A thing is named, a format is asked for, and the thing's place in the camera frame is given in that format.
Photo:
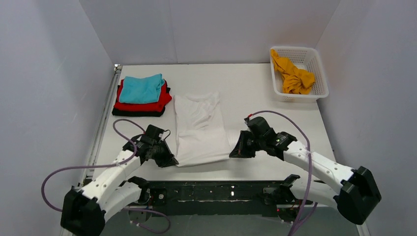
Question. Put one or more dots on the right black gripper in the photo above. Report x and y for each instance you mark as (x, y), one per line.
(247, 143)

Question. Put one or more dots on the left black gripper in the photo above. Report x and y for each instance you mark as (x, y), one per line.
(160, 153)

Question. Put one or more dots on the white t shirt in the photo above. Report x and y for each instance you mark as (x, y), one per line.
(201, 136)

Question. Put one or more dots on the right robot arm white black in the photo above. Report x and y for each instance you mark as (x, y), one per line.
(353, 192)

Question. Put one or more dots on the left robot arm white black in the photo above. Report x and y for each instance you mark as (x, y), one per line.
(86, 211)

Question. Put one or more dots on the folded black t shirt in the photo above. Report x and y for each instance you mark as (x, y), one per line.
(120, 113)

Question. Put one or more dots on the folded red t shirt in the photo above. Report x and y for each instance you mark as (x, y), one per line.
(158, 106)

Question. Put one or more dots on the folded cyan t shirt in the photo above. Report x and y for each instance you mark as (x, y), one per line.
(141, 90)

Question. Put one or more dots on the orange t shirt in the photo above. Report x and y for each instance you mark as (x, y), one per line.
(294, 80)

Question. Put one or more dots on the white plastic basket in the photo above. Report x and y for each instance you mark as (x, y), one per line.
(304, 59)

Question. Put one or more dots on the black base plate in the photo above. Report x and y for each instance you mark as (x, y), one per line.
(259, 197)

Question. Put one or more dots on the aluminium frame rail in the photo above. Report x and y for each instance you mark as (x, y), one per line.
(87, 174)

